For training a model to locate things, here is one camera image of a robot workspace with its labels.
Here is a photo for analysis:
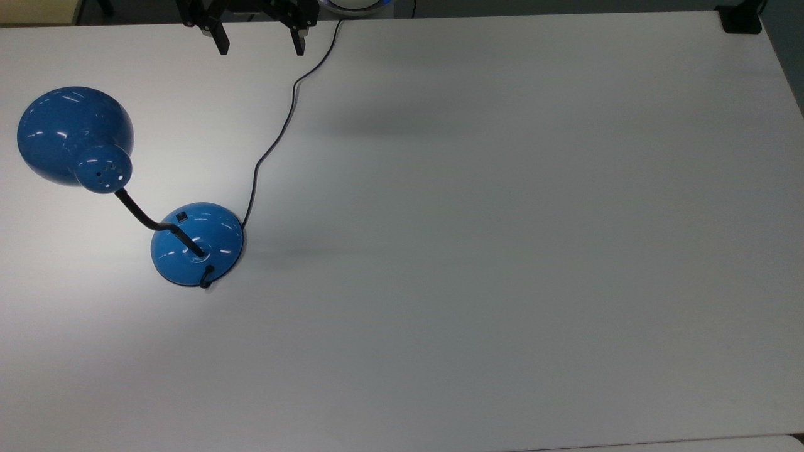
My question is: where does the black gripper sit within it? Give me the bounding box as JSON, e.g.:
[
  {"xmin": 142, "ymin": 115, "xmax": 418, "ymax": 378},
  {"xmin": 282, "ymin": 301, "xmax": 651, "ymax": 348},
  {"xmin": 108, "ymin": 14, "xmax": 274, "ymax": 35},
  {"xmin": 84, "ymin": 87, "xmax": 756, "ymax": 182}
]
[{"xmin": 175, "ymin": 0, "xmax": 318, "ymax": 57}]

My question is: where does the blue desk lamp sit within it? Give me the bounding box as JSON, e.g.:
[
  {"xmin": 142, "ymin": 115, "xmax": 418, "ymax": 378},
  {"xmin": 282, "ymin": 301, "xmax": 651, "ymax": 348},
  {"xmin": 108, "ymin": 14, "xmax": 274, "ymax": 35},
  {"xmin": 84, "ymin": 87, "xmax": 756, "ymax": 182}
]
[{"xmin": 17, "ymin": 86, "xmax": 245, "ymax": 289}]

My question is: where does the beige panel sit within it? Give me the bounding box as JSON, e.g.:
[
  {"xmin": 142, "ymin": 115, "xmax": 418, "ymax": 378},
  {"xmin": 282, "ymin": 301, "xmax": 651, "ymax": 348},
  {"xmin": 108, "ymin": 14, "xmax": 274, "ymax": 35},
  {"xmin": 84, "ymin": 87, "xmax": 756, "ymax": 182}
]
[{"xmin": 0, "ymin": 0, "xmax": 84, "ymax": 26}]

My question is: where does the black table clamp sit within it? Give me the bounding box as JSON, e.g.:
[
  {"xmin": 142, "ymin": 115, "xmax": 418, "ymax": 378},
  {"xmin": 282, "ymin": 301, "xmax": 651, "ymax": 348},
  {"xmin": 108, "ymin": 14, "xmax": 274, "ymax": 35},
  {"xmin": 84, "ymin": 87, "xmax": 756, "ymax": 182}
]
[{"xmin": 715, "ymin": 0, "xmax": 768, "ymax": 35}]

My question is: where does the black lamp power cable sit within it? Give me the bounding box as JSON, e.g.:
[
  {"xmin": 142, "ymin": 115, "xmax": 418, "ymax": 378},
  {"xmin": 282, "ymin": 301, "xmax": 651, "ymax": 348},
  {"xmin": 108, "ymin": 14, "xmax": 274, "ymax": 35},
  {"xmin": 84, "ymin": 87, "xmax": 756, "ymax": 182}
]
[{"xmin": 200, "ymin": 19, "xmax": 344, "ymax": 289}]

